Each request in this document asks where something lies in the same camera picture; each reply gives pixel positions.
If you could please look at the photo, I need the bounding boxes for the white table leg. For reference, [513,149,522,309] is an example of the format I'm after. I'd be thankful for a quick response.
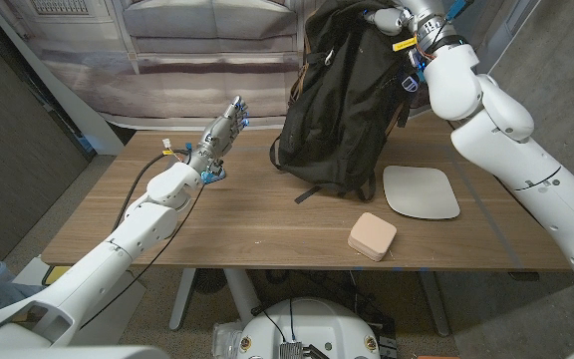
[223,267,261,325]
[168,267,198,331]

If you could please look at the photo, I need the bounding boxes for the grey table leg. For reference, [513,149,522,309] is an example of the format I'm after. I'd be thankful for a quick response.
[419,271,451,338]

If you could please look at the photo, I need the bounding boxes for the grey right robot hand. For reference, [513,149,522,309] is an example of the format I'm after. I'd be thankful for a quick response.
[364,0,460,54]

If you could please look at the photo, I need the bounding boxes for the white paper plate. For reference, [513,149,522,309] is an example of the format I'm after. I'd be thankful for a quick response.
[382,165,461,220]

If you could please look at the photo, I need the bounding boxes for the round black floor fan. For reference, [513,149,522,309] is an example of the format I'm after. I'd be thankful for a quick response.
[191,268,228,294]

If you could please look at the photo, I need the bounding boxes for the black backpack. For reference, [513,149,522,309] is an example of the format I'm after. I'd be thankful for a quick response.
[269,0,421,204]

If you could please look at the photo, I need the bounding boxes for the clear plastic bag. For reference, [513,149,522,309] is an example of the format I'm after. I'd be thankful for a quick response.
[210,321,246,359]

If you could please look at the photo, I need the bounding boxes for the dark wooden door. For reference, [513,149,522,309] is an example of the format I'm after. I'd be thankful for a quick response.
[0,4,92,260]

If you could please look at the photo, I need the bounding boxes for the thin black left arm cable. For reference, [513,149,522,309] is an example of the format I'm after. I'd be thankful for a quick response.
[80,180,206,331]

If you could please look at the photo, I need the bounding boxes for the printed room backdrop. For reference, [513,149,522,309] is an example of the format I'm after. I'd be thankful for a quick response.
[0,0,542,132]

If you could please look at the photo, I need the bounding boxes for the yellow black floor item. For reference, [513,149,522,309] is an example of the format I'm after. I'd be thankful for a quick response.
[42,265,73,287]

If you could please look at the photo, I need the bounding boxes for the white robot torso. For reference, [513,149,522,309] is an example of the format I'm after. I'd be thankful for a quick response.
[236,297,382,359]

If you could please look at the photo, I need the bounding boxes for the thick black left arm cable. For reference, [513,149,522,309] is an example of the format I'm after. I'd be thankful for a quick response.
[112,148,192,233]

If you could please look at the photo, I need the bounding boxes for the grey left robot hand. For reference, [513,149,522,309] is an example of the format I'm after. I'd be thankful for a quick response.
[186,95,250,185]

